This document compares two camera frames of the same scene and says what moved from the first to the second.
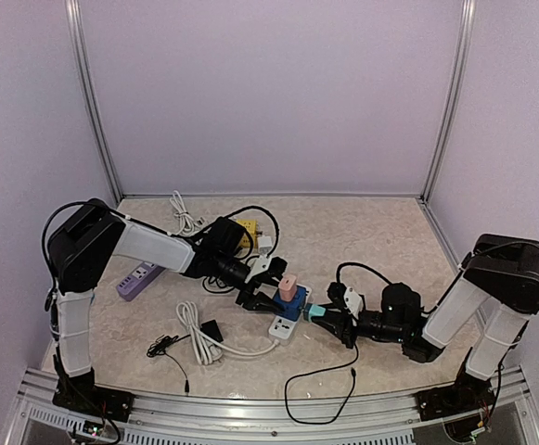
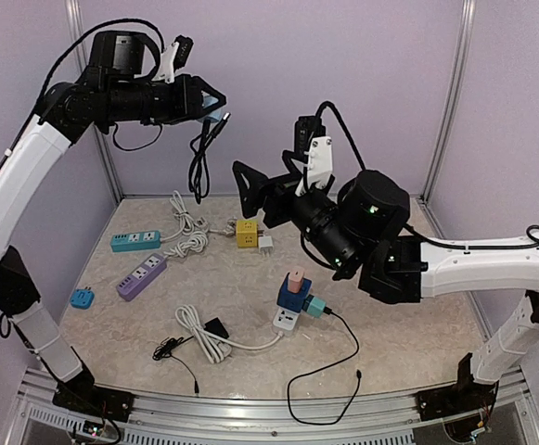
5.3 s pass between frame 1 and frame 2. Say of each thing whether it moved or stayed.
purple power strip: stayed
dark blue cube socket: moved
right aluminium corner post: stayed
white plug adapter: stayed
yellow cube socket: stayed
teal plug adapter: moved
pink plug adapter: moved
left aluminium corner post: stayed
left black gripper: moved
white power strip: moved
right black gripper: moved
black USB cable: moved
